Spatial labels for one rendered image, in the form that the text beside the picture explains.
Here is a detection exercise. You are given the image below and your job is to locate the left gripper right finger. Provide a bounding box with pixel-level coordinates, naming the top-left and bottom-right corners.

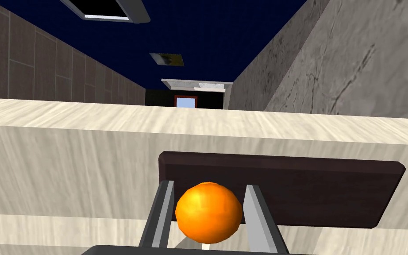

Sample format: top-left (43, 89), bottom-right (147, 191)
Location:
top-left (242, 184), bottom-right (290, 254)

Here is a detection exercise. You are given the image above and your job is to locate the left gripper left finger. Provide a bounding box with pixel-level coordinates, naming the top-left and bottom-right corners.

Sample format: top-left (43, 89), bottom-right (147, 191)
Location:
top-left (138, 180), bottom-right (175, 249)

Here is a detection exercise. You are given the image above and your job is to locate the orange ball knob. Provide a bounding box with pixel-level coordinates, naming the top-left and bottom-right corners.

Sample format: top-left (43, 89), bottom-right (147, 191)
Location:
top-left (174, 182), bottom-right (243, 245)

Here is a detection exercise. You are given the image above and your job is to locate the dark brown drawer front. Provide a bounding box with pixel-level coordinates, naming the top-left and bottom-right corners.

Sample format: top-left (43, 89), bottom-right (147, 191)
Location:
top-left (158, 151), bottom-right (407, 229)

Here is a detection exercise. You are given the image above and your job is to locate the red framed window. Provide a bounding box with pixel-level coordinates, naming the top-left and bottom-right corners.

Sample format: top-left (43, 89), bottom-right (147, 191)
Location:
top-left (173, 95), bottom-right (199, 109)

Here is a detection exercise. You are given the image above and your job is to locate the grey framed dark window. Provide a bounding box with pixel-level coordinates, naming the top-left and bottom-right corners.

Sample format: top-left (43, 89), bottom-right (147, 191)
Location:
top-left (59, 0), bottom-right (151, 24)

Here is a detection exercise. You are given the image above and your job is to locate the small wall picture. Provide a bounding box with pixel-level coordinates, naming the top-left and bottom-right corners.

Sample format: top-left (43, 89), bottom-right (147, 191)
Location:
top-left (149, 52), bottom-right (185, 68)

